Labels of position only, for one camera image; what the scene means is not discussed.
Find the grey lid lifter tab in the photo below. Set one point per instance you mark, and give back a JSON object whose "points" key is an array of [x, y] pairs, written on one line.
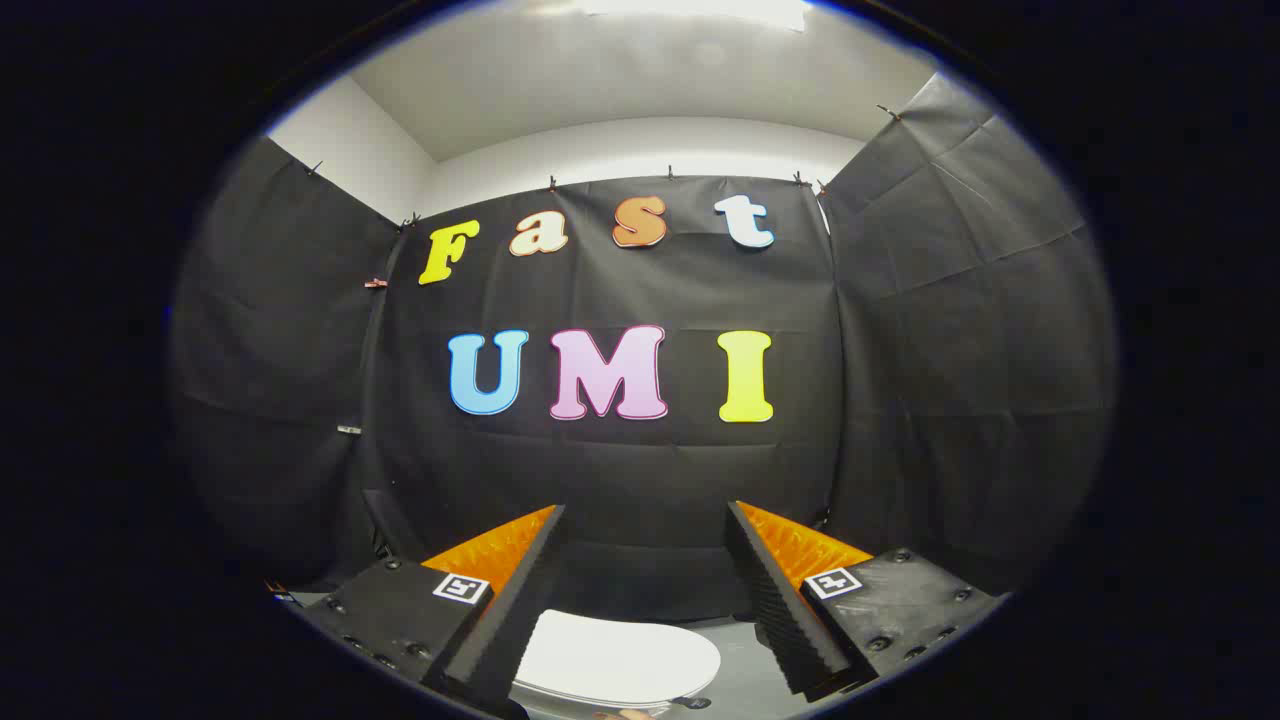
{"points": [[692, 703]]}

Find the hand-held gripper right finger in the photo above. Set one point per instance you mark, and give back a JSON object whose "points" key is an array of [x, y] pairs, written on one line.
{"points": [[775, 600]]}

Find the black backdrop cloth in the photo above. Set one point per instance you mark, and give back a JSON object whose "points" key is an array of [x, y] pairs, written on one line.
{"points": [[620, 470]]}

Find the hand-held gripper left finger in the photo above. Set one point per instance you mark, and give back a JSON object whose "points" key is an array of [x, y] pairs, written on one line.
{"points": [[520, 600]]}

